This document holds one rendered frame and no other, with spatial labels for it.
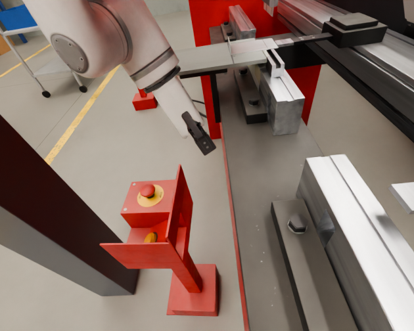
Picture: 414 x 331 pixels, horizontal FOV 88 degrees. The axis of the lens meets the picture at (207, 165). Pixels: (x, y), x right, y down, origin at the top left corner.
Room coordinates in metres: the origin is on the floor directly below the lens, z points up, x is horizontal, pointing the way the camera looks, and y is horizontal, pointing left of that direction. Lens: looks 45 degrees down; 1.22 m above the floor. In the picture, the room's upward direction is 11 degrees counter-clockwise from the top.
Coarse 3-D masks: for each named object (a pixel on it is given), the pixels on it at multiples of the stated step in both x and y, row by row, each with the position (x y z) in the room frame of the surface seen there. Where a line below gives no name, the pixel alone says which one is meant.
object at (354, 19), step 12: (324, 24) 0.67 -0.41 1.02; (336, 24) 0.62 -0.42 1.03; (348, 24) 0.58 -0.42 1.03; (360, 24) 0.57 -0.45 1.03; (372, 24) 0.57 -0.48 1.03; (384, 24) 0.56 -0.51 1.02; (312, 36) 0.63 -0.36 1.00; (324, 36) 0.62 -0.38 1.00; (336, 36) 0.59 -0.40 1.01; (348, 36) 0.56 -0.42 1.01; (360, 36) 0.56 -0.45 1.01; (372, 36) 0.56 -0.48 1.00
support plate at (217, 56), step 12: (192, 48) 0.75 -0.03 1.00; (204, 48) 0.72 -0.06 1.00; (216, 48) 0.70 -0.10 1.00; (228, 48) 0.68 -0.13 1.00; (180, 60) 0.66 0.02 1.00; (192, 60) 0.64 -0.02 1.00; (204, 60) 0.62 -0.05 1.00; (216, 60) 0.60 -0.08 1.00; (228, 60) 0.59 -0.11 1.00; (240, 60) 0.57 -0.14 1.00; (252, 60) 0.56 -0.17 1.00; (264, 60) 0.55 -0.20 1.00; (180, 72) 0.58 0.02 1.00; (192, 72) 0.58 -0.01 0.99
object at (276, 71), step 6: (270, 54) 0.60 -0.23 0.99; (276, 54) 0.57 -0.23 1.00; (270, 60) 0.54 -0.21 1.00; (276, 60) 0.55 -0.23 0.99; (282, 60) 0.52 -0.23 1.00; (270, 66) 0.52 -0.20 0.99; (276, 66) 0.52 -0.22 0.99; (282, 66) 0.51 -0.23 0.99; (270, 72) 0.52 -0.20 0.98; (276, 72) 0.51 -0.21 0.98; (282, 72) 0.51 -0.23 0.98
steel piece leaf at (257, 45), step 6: (246, 42) 0.70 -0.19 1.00; (252, 42) 0.69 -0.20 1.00; (258, 42) 0.68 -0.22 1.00; (234, 48) 0.67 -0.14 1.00; (240, 48) 0.66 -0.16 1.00; (246, 48) 0.65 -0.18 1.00; (252, 48) 0.64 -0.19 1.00; (258, 48) 0.63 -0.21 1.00; (264, 48) 0.62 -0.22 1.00; (234, 54) 0.62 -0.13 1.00
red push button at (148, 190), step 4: (148, 184) 0.38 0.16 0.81; (144, 188) 0.37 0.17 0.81; (148, 188) 0.36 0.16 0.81; (152, 188) 0.36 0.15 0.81; (140, 192) 0.36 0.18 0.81; (144, 192) 0.35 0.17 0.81; (148, 192) 0.35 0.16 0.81; (152, 192) 0.35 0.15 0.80; (144, 196) 0.35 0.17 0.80; (148, 196) 0.34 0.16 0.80; (152, 196) 0.36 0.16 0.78
